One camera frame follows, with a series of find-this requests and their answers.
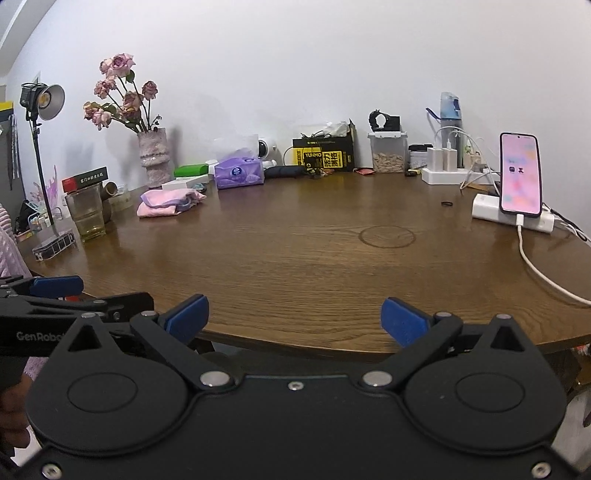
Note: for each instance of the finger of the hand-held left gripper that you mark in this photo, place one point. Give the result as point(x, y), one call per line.
point(124, 304)
point(55, 286)

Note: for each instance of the pink textured vase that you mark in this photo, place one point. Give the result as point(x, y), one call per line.
point(154, 159)

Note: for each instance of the small bamboo cup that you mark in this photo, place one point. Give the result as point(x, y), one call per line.
point(111, 189)

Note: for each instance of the person's left hand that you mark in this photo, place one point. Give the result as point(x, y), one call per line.
point(13, 413)

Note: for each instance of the studio light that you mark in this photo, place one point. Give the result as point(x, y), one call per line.
point(44, 101)

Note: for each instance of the smartphone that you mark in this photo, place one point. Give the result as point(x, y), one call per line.
point(521, 175)

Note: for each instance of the clear acrylic organizer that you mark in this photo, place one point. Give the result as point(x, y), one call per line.
point(39, 219)

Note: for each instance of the white flat box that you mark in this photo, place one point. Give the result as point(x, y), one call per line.
point(182, 182)

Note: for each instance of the red and black box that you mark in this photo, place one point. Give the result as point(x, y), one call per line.
point(85, 179)

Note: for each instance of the white power bank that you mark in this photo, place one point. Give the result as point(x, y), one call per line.
point(487, 210)

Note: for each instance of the purple tissue pack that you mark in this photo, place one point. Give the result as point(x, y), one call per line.
point(240, 174)

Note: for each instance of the white charger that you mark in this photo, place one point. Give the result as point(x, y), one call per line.
point(450, 158)
point(435, 157)

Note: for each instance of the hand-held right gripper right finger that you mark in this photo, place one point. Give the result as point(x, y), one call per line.
point(404, 321)

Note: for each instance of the clear seed container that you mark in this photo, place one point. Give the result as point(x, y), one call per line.
point(388, 154)

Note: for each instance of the dried pink rose bouquet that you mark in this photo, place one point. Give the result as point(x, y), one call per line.
point(122, 97)

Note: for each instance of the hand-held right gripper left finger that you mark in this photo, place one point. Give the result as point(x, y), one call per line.
point(187, 318)

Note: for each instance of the pastel pink purple garment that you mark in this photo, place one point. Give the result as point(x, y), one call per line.
point(168, 203)

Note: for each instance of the white power strip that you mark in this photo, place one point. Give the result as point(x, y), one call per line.
point(443, 176)

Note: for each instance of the black yellow cardboard box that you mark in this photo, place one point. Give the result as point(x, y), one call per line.
point(323, 154)

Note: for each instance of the white long box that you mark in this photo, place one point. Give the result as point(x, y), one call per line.
point(212, 166)

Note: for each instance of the clear glass cup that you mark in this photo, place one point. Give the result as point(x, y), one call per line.
point(87, 214)

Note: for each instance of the bunch of keys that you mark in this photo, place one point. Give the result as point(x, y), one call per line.
point(318, 172)

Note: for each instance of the green box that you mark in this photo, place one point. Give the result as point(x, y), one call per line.
point(190, 170)

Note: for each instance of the black clear case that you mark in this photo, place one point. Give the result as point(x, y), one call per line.
point(53, 247)

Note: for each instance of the dark blue pouch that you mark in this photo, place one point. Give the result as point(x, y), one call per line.
point(284, 171)

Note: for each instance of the white security camera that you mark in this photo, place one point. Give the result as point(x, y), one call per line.
point(267, 150)

